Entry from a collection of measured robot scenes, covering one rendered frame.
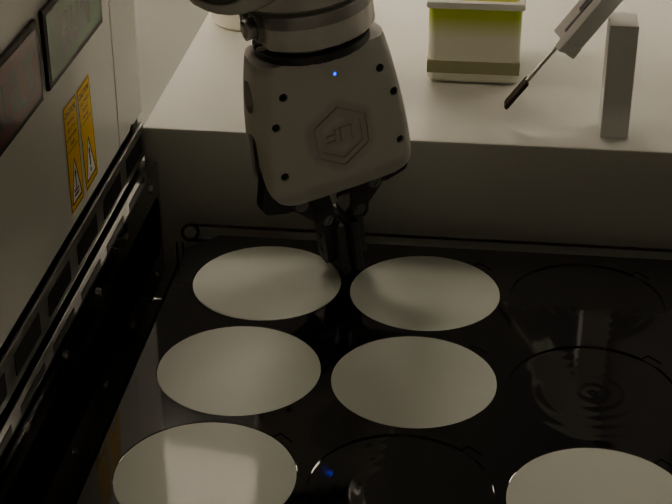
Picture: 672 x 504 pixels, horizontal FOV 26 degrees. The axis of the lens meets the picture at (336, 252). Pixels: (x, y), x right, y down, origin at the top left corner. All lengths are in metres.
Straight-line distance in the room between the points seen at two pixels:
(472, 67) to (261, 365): 0.34
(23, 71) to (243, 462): 0.25
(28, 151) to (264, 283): 0.24
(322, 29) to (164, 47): 3.11
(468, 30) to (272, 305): 0.29
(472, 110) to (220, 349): 0.30
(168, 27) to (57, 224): 3.27
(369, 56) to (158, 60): 2.99
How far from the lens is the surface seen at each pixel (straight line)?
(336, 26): 0.89
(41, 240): 0.85
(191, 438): 0.85
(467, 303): 0.97
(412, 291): 0.98
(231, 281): 1.00
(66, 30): 0.88
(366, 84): 0.93
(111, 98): 0.99
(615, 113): 1.06
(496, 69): 1.14
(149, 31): 4.11
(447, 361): 0.91
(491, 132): 1.06
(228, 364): 0.91
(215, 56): 1.20
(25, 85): 0.81
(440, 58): 1.14
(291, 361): 0.91
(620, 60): 1.04
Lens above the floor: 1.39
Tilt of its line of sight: 29 degrees down
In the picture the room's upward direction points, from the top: straight up
